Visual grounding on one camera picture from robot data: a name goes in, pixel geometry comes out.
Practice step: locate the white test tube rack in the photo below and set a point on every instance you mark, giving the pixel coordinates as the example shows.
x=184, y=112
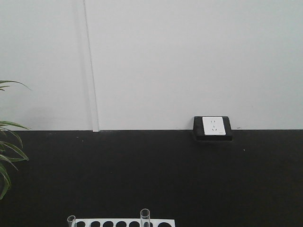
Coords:
x=120, y=222

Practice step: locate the clear glass test tube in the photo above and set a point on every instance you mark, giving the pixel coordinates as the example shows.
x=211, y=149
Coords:
x=145, y=217

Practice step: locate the short clear test tube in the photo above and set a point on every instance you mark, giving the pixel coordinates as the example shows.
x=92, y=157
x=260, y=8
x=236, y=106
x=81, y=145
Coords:
x=71, y=220

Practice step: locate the green spider plant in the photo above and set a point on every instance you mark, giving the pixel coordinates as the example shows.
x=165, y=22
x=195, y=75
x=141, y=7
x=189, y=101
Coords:
x=9, y=153

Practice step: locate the black socket mounting box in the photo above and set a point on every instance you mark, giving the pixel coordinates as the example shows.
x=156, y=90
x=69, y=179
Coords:
x=199, y=135

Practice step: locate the white wall power socket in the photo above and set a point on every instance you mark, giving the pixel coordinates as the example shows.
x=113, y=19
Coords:
x=213, y=125

